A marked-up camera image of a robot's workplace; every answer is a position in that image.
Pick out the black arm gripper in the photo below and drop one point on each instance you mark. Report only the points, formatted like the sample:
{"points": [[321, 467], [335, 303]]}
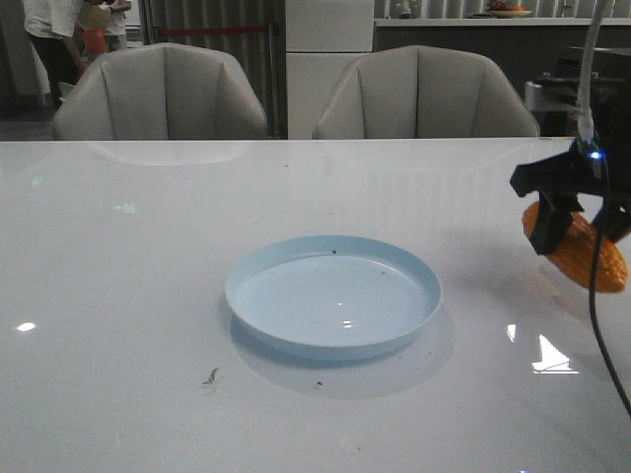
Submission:
{"points": [[583, 169]]}

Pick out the light blue round plate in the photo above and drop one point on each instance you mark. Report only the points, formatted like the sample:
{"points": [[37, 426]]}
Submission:
{"points": [[333, 298]]}

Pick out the dark kitchen counter cabinet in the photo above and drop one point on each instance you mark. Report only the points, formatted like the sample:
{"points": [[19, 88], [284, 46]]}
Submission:
{"points": [[523, 48]]}

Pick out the grey upholstered chair right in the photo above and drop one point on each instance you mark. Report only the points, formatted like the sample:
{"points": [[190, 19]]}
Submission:
{"points": [[423, 92]]}

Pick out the grey upholstered chair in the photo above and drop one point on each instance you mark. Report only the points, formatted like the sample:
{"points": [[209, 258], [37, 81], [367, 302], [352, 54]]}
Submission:
{"points": [[423, 92], [162, 91]]}

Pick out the fruit bowl on counter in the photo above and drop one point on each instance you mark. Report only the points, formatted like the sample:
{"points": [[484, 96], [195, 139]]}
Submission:
{"points": [[503, 10]]}

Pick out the white refrigerator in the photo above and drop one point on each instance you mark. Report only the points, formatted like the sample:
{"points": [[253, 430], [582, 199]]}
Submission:
{"points": [[322, 37]]}

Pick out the grey upholstered chair left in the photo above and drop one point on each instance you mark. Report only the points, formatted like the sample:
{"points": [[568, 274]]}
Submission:
{"points": [[162, 91]]}

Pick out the red barrier belt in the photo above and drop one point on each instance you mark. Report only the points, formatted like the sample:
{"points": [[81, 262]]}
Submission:
{"points": [[179, 35]]}

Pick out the person in white shirt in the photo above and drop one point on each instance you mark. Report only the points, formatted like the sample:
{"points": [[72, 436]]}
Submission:
{"points": [[50, 25]]}

